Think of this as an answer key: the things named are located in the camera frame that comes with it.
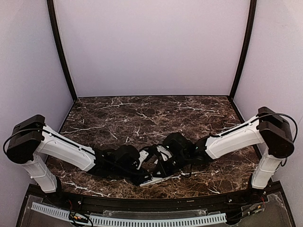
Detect white remote control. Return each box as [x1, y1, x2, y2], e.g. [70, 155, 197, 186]
[140, 174, 186, 187]

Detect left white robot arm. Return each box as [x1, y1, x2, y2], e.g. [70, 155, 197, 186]
[3, 114, 152, 193]

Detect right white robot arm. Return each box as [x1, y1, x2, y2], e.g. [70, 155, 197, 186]
[152, 106, 298, 190]

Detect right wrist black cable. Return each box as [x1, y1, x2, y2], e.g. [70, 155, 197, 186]
[182, 163, 198, 177]

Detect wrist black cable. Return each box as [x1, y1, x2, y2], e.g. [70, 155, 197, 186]
[101, 145, 159, 175]
[182, 163, 198, 177]

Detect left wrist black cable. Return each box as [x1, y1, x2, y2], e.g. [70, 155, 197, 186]
[101, 145, 159, 175]

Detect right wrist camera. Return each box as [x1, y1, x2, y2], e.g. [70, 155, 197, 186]
[156, 145, 172, 161]

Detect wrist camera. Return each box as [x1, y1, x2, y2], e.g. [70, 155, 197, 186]
[137, 150, 149, 170]
[156, 145, 172, 161]

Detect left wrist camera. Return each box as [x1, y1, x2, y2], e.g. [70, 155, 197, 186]
[137, 150, 149, 170]

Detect black front table rail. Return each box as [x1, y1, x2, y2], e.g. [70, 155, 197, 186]
[44, 190, 263, 213]

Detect white slotted cable duct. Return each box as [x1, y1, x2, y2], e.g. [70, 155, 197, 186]
[31, 202, 227, 227]

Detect right black frame post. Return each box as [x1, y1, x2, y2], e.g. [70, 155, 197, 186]
[229, 0, 257, 100]

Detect black frame post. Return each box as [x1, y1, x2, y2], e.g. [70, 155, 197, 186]
[46, 0, 78, 102]
[229, 0, 257, 100]

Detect left black frame post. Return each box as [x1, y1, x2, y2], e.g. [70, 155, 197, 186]
[46, 0, 78, 102]

